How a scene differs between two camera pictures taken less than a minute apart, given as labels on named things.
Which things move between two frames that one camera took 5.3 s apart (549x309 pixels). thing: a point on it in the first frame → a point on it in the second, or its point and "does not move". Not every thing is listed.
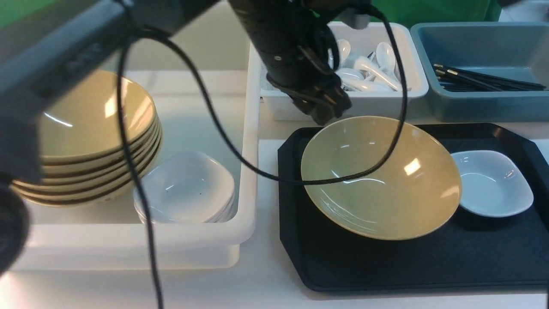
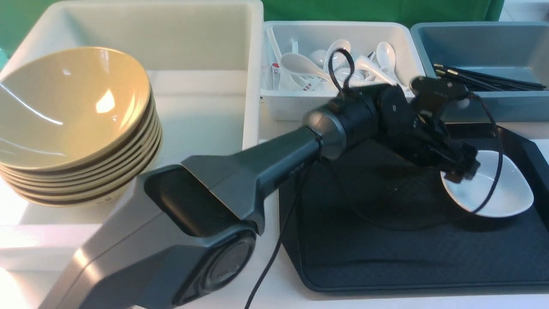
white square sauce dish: x=492 y=185 does not move
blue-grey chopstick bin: x=517 y=51 does not move
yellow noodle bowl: x=414 y=193 → x=71 y=106
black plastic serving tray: x=462 y=252 does not move
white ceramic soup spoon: x=386 y=58 does not move
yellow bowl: x=84 y=122 → x=125 y=152
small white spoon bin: x=381 y=69 does not move
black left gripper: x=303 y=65 → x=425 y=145
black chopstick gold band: x=453 y=79 does not move
